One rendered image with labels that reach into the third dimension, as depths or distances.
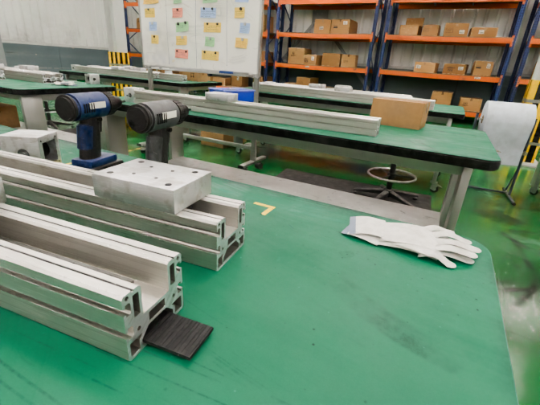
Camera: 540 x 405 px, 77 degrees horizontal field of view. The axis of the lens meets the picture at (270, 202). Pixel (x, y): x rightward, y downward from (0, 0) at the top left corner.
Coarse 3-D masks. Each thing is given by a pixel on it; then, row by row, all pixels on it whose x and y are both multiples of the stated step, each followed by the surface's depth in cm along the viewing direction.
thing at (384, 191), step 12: (48, 108) 488; (48, 120) 493; (372, 168) 308; (384, 168) 312; (384, 180) 279; (372, 192) 305; (384, 192) 294; (396, 192) 300; (408, 192) 306; (408, 204) 281
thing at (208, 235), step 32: (0, 160) 75; (32, 160) 72; (32, 192) 63; (64, 192) 60; (96, 224) 59; (128, 224) 57; (160, 224) 54; (192, 224) 51; (224, 224) 52; (192, 256) 54; (224, 256) 56
